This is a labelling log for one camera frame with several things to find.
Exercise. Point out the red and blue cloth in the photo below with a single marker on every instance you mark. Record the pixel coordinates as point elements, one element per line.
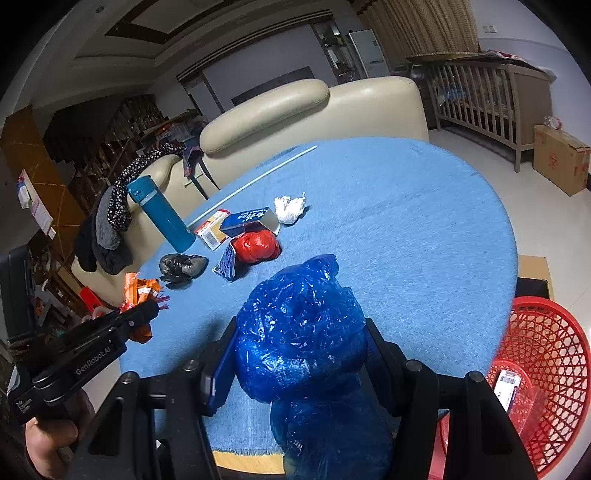
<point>191,157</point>

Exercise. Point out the white standing appliance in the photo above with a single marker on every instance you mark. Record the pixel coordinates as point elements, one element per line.
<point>367,53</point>

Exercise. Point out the teal thermos bottle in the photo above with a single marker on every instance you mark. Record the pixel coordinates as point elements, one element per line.
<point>161,217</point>

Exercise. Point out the glass display cabinet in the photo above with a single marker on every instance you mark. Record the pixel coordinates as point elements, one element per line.
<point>334,48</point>

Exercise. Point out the long white rod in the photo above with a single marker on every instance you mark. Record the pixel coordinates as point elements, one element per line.
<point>258,177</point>

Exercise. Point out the person's left hand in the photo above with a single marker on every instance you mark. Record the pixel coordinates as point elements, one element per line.
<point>48,441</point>

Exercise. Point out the large flat cardboard box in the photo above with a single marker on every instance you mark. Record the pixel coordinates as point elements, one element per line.
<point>531,266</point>

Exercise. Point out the wooden lattice shelf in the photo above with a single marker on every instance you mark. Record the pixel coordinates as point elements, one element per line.
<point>106,138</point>

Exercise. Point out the black dotted scarf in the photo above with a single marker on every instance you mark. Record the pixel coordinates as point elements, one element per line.
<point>122,194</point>

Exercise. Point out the orange and white small box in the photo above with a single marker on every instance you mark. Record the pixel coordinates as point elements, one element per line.
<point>210,233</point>

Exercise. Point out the wooden baby crib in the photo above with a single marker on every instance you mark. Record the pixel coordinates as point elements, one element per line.
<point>503,92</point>

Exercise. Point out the cardboard box with red print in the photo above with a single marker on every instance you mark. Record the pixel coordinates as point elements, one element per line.
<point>558,157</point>

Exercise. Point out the cream leather sofa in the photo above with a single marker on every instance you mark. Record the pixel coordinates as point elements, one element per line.
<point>277,110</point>

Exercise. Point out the blue plastic bag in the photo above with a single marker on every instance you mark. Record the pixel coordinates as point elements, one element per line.
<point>300,332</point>

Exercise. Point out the blue table cloth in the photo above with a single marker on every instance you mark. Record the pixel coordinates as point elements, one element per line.
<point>392,207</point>

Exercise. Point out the beige pleated curtain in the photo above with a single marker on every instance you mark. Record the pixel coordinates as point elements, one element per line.
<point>425,25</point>

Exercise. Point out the orange snack wrapper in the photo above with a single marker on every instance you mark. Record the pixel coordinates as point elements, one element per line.
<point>138,290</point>

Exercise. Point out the blue and white small carton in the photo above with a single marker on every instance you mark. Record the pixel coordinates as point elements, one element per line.
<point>227,264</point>

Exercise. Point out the red plastic stool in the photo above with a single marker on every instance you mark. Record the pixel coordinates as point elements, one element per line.
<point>90,300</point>

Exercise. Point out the blue toothpaste box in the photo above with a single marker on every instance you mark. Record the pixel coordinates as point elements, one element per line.
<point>244,219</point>

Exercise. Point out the black flat panel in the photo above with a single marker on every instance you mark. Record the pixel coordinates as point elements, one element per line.
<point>16,290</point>

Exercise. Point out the white labelled small box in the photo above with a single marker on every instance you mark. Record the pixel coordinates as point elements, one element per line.
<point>507,390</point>

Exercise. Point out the dark grey garments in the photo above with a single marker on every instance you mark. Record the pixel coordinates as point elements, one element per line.
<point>106,244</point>

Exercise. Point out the grey plastic bag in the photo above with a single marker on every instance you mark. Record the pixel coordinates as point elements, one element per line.
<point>182,267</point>

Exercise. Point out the white crumpled tissue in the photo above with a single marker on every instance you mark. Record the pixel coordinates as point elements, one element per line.
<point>290,208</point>

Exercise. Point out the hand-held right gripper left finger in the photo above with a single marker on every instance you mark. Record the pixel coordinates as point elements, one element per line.
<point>221,369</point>

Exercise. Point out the clear plastic bottle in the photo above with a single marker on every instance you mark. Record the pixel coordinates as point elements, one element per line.
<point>552,123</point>

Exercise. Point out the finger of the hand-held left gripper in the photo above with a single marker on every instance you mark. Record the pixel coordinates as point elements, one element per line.
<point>141,316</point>

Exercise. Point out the red plastic mesh basket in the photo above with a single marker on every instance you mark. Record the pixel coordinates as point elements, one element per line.
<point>554,350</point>

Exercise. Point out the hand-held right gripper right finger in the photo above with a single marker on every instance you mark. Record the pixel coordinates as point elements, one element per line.
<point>388,364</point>

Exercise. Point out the red plastic bag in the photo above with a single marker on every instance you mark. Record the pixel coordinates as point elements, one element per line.
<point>256,247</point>

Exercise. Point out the red clothes pile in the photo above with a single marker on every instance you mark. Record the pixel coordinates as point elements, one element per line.
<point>512,59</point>

